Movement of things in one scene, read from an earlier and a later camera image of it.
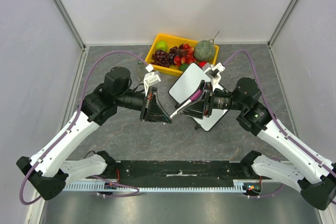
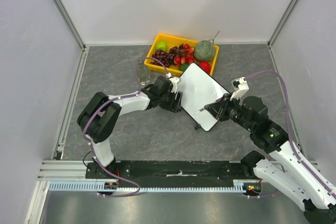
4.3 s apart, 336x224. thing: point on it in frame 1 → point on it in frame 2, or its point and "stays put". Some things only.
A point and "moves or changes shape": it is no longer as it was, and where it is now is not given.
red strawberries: x=186 y=56 stays put
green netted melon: x=204 y=50 stays put
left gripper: x=155 y=112 → x=175 y=106
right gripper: x=206 y=102 → x=223 y=108
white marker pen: x=193 y=97 moves or changes shape
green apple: x=161 y=44 stays put
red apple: x=201 y=64 stays put
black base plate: x=179 y=172 stays put
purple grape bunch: x=161 y=58 stays put
